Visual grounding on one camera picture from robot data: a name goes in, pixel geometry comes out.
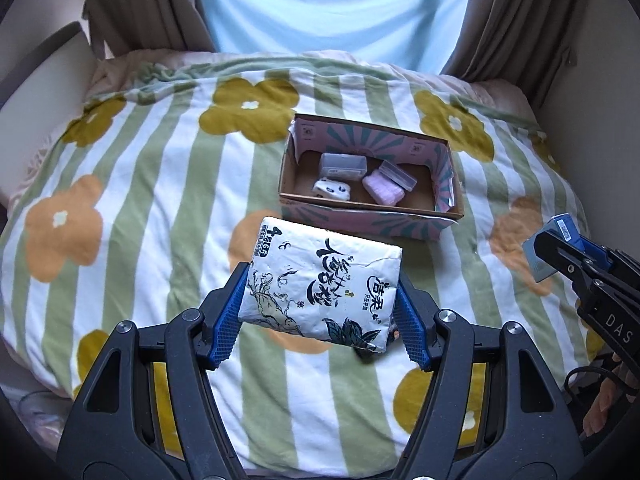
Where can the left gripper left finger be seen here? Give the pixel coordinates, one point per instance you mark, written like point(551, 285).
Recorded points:
point(113, 429)

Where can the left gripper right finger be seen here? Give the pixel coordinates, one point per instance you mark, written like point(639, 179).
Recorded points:
point(525, 431)

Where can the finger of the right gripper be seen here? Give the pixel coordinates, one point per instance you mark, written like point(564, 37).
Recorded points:
point(565, 259)
point(595, 252)

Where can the small blue card box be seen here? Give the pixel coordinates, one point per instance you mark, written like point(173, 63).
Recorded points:
point(541, 249)

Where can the white tissue pack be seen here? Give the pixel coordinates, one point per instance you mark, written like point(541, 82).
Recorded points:
point(319, 284)

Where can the clear plastic case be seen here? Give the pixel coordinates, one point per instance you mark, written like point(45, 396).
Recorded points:
point(399, 176)

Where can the clear floss pick box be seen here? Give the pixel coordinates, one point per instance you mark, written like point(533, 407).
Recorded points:
point(343, 167)

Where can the white patterned sock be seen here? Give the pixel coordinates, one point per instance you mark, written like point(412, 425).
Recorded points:
point(331, 189)

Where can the person's right hand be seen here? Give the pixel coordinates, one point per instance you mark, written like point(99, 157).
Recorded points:
point(595, 419)

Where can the open cardboard box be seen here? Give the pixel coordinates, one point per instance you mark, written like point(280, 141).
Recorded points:
point(434, 205)

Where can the floral striped blanket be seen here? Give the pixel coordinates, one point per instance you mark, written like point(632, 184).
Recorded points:
point(147, 199)

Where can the right brown curtain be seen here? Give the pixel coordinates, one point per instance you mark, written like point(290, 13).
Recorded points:
point(524, 42)

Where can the brown curtain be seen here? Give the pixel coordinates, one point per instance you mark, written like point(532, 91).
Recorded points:
point(129, 25)
point(524, 42)

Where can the light blue sheer curtain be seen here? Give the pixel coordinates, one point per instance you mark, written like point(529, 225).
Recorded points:
point(416, 35)

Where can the white bed headboard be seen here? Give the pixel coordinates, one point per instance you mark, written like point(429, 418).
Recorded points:
point(45, 88)

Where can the left brown curtain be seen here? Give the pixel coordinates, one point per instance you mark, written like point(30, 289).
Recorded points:
point(129, 25)

